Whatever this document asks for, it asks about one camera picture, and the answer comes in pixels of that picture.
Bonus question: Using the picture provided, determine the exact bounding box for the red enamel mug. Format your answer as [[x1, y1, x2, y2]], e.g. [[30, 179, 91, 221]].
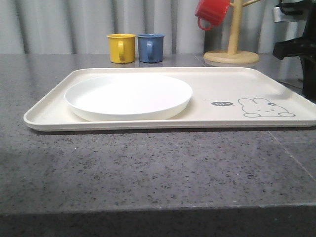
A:
[[195, 0, 231, 31]]

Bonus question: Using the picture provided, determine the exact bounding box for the white round plate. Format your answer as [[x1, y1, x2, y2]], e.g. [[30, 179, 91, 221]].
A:
[[64, 74, 193, 121]]

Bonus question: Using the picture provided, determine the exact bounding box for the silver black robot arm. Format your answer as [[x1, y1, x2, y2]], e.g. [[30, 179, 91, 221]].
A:
[[273, 0, 316, 100]]

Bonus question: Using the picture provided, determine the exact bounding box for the yellow enamel mug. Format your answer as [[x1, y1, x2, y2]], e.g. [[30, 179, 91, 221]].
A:
[[107, 34, 136, 64]]

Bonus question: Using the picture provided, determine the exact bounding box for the blue enamel mug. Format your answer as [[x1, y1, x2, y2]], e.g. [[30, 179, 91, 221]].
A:
[[137, 33, 164, 63]]

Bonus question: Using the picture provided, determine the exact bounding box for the wooden mug tree stand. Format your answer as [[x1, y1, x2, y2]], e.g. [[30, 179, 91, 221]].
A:
[[203, 0, 259, 65]]

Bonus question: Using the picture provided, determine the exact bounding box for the cream rabbit serving tray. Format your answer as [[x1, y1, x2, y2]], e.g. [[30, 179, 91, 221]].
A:
[[24, 67, 316, 132]]

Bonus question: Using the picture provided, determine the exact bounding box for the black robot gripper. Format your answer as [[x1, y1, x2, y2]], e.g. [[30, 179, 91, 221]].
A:
[[273, 0, 316, 100]]

